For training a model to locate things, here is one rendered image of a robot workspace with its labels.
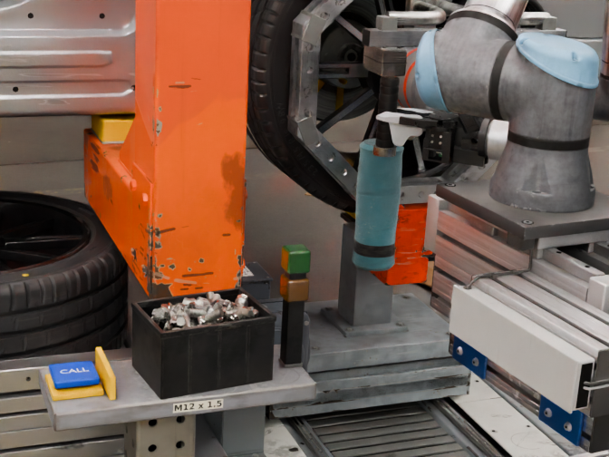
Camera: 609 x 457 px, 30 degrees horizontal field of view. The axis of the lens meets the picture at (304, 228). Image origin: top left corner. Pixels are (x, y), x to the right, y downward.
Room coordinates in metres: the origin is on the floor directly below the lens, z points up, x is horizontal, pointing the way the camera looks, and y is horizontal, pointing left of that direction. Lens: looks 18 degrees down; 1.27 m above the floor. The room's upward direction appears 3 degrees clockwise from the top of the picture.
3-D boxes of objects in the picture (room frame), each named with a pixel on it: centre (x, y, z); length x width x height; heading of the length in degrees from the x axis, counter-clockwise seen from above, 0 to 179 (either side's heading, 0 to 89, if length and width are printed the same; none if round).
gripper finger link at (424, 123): (2.03, -0.21, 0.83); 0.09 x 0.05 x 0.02; 76
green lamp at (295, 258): (1.78, 0.01, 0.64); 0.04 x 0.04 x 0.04; 21
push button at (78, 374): (1.64, 0.35, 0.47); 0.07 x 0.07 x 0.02; 21
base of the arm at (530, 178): (1.60, -0.34, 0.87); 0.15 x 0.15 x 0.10
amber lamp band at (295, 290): (1.78, 0.01, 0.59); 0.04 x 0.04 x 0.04; 21
